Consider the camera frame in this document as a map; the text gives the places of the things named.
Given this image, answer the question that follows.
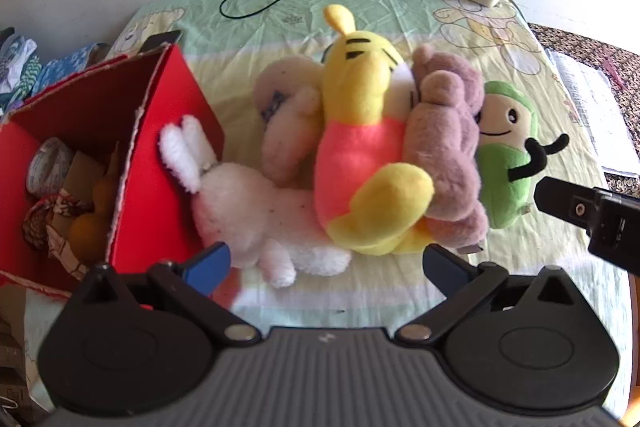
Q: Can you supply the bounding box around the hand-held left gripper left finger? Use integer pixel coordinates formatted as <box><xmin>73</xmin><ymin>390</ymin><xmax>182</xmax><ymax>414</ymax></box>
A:
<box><xmin>75</xmin><ymin>243</ymin><xmax>262</xmax><ymax>349</ymax></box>

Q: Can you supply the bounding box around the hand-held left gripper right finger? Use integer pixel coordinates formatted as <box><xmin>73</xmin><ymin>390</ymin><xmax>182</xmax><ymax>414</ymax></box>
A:
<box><xmin>395</xmin><ymin>243</ymin><xmax>583</xmax><ymax>349</ymax></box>

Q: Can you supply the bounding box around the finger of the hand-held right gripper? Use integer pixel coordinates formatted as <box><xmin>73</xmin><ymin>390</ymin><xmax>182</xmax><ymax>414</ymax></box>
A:
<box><xmin>534</xmin><ymin>177</ymin><xmax>601</xmax><ymax>234</ymax></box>

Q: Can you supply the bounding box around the green plush toy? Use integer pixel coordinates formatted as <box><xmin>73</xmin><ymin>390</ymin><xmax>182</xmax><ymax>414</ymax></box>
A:
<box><xmin>474</xmin><ymin>80</ymin><xmax>571</xmax><ymax>230</ymax></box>

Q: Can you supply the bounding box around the white plush rabbit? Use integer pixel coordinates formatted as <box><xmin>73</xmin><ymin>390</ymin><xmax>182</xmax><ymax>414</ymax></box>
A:
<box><xmin>159</xmin><ymin>114</ymin><xmax>352</xmax><ymax>289</ymax></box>
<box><xmin>252</xmin><ymin>56</ymin><xmax>326</xmax><ymax>186</ymax></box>

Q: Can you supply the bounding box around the mauve plush bear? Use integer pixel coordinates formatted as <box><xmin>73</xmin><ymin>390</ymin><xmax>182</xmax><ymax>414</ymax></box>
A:
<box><xmin>400</xmin><ymin>44</ymin><xmax>490</xmax><ymax>253</ymax></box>

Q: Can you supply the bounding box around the yellow plush tiger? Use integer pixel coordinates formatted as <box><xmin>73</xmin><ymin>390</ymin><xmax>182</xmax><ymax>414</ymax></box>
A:
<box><xmin>314</xmin><ymin>4</ymin><xmax>435</xmax><ymax>257</ymax></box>

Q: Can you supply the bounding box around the red cardboard box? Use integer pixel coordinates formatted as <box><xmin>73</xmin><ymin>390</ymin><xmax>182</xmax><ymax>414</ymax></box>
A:
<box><xmin>0</xmin><ymin>43</ymin><xmax>226</xmax><ymax>299</ymax></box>

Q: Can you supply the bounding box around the stack of papers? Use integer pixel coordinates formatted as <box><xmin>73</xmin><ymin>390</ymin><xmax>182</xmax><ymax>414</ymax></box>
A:
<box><xmin>545</xmin><ymin>49</ymin><xmax>640</xmax><ymax>180</ymax></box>

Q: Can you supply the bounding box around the brown gourd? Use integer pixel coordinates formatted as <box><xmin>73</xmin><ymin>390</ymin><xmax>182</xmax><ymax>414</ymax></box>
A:
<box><xmin>67</xmin><ymin>162</ymin><xmax>121</xmax><ymax>265</ymax></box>

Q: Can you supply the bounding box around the dark patterned sofa cover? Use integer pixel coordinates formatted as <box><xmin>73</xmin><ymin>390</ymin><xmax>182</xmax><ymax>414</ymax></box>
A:
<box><xmin>527</xmin><ymin>23</ymin><xmax>640</xmax><ymax>198</ymax></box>

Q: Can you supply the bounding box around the patterned fabric bundle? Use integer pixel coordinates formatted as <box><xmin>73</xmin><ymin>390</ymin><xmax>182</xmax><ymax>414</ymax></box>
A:
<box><xmin>22</xmin><ymin>194</ymin><xmax>93</xmax><ymax>280</ymax></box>

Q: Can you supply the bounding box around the patterned tape roll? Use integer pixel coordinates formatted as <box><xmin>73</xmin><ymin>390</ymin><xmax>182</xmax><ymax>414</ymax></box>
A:
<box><xmin>27</xmin><ymin>138</ymin><xmax>76</xmax><ymax>198</ymax></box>

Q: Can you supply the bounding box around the black phone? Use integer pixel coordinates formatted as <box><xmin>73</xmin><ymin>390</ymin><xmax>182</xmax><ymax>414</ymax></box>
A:
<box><xmin>137</xmin><ymin>30</ymin><xmax>183</xmax><ymax>55</ymax></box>

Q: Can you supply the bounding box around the blue patterned towel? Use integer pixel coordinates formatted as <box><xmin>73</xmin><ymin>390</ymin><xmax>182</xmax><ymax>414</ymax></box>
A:
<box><xmin>42</xmin><ymin>43</ymin><xmax>111</xmax><ymax>82</ymax></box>

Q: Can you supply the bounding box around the pile of clothes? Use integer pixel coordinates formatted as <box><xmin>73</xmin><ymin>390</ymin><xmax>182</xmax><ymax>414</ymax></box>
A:
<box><xmin>0</xmin><ymin>27</ymin><xmax>43</xmax><ymax>112</ymax></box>

